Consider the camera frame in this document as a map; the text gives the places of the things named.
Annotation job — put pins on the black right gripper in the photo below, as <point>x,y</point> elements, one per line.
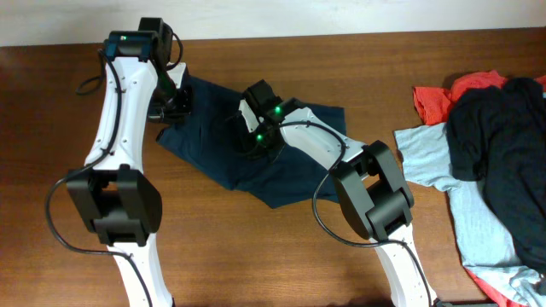
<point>252,151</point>

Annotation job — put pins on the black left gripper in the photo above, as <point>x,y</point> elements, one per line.
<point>177,114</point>

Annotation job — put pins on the navy blue shorts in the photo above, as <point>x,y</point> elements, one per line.
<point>213,139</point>

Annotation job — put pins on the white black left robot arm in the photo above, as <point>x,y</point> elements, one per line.
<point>114,199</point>

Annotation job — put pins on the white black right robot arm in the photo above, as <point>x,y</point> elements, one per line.
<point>374,197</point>

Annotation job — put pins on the red orange garment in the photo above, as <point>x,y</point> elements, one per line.
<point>448,96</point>

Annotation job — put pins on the dark navy garment pile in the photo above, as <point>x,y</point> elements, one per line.
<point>496,135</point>

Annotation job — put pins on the light blue patterned cloth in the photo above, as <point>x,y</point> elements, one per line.
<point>485,246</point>

